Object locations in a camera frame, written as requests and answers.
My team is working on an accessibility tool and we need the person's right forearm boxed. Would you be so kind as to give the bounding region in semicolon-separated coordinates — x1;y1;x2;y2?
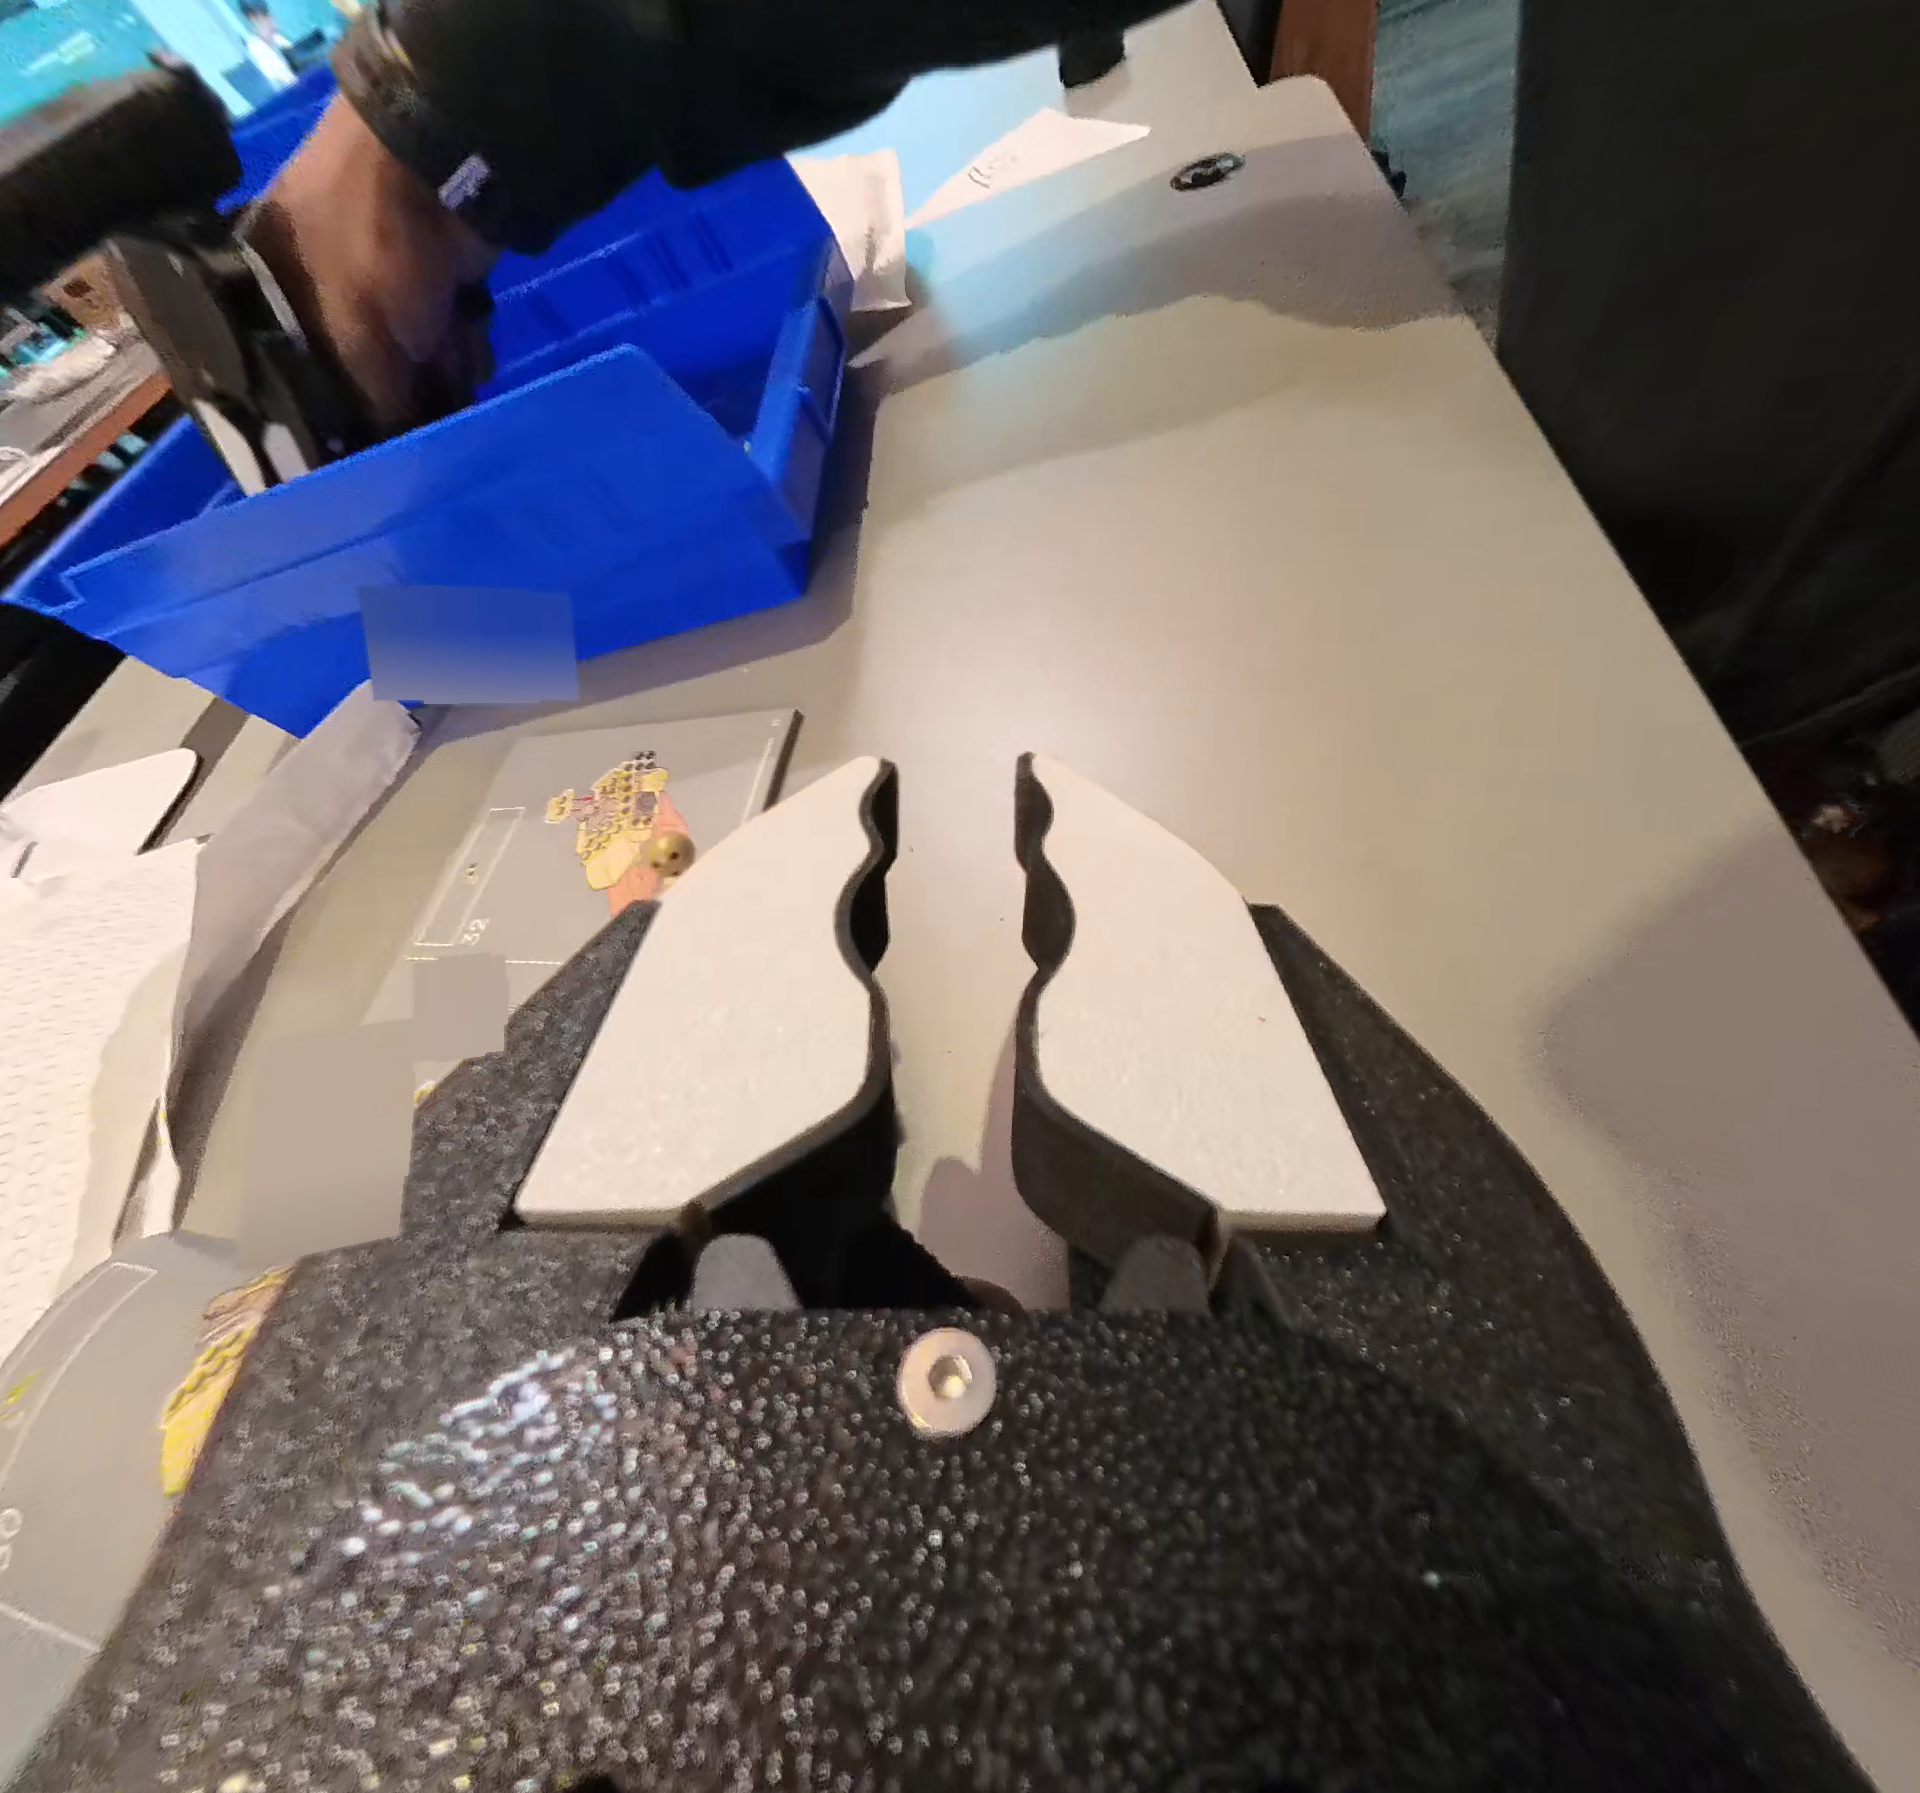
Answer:
330;0;1502;253

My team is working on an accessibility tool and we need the person's dark clothing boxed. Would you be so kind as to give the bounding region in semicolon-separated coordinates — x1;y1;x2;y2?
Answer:
1499;0;1920;749

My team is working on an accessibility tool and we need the black wrist watch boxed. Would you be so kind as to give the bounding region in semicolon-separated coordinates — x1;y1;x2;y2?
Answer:
330;0;500;216

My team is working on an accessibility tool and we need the white panel stand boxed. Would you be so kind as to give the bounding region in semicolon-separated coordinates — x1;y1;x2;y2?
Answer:
0;749;204;881

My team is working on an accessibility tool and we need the long background table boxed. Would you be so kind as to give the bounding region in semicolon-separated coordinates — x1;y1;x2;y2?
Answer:
0;368;174;543

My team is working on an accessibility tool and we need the blue storage bin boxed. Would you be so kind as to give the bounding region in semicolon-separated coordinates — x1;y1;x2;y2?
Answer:
215;69;825;324
0;242;860;739

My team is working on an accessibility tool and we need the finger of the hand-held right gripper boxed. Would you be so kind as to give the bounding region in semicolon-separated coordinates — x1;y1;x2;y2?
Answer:
190;390;286;493

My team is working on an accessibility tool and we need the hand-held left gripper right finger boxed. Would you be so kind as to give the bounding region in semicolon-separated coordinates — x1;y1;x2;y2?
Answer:
1011;753;1388;1240

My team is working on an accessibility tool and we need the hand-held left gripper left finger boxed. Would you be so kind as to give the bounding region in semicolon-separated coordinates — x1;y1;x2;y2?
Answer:
512;755;902;1233

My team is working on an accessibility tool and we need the wooden pillar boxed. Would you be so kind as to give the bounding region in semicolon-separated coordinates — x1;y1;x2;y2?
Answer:
1272;0;1388;138

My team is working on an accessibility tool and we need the grey instruction booklet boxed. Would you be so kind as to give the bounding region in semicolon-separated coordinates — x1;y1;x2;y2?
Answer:
0;711;804;1713

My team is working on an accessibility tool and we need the person's right hand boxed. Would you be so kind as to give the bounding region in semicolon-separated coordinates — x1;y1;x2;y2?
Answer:
232;97;500;440

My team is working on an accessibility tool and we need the grey paper strip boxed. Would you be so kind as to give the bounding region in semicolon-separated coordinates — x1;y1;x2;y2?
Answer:
149;697;428;1227

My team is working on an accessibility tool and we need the grey desk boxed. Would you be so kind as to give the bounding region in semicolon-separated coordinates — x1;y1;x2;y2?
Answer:
0;0;1920;1793

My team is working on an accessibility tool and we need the tan and brown brick model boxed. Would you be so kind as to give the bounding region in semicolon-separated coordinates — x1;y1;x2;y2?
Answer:
607;796;700;929

